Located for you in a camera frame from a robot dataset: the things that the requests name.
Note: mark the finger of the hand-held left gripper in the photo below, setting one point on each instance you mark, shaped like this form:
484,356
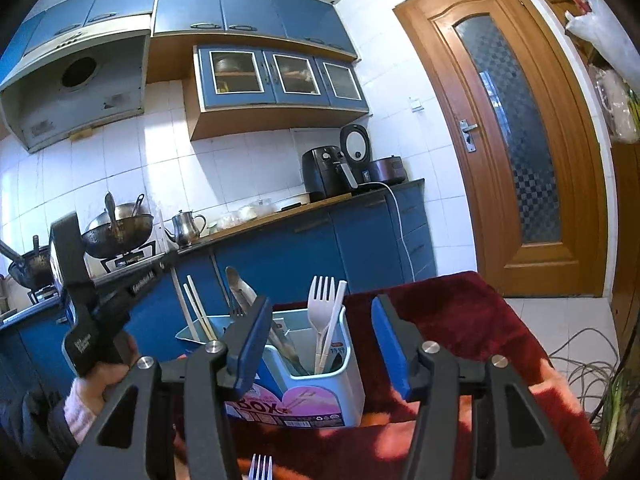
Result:
137,282

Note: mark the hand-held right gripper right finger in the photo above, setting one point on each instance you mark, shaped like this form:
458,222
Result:
390,350

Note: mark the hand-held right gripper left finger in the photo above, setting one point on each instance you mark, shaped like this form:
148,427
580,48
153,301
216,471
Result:
250,350

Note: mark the light blue utensil holder box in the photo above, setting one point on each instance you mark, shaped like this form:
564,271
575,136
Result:
325,390

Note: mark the white plastic fork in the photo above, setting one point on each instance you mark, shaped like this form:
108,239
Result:
320,310

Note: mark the wide metal fork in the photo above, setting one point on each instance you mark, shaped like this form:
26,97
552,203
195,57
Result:
260,467

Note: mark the person's left forearm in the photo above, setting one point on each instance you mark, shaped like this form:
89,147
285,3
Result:
80,410

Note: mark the person's left hand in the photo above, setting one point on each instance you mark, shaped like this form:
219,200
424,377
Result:
112,377

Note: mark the gas stove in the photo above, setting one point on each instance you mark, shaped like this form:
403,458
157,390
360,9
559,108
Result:
130,260

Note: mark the steel wok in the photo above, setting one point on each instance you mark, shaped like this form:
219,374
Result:
120,237

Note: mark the metal spatula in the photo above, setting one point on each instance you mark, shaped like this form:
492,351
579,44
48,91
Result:
114,215

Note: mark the steel kettle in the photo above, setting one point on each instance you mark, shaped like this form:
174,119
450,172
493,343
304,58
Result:
186,227

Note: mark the black frying pan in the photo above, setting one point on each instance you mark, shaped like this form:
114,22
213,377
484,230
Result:
30,267

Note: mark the red floral blanket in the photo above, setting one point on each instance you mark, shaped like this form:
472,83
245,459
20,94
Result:
475,320

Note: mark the blue lower kitchen cabinets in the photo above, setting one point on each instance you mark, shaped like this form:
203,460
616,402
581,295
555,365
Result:
310,255

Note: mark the blue kitchen cabinets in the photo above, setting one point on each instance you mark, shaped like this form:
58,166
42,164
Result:
225,10
310,255

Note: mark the clear food container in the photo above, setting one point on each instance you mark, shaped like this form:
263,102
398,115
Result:
255,210

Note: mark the dark brown cooking pot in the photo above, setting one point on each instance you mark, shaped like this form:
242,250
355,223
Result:
387,170

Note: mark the black air fryer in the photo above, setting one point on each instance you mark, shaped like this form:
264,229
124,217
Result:
322,172

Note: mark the grey range hood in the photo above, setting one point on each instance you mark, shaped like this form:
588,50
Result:
75,90

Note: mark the green onion stalks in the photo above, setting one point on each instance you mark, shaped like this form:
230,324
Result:
617,410

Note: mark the wooden door with glass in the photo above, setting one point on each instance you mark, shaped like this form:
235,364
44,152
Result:
505,135

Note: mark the wooden side cabinet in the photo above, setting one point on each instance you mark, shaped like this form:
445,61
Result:
625,240

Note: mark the blue upper kitchen cabinets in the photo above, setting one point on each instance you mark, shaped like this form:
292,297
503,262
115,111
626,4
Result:
225,10

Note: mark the translucent plastic bag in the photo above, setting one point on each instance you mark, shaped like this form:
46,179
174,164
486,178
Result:
617,105

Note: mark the white plastic bag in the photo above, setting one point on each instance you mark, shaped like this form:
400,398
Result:
605,25

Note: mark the glass door wall cabinet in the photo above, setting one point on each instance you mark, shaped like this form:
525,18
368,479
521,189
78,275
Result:
280,85

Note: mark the white wall switch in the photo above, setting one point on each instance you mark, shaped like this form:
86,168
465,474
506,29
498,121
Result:
417,103

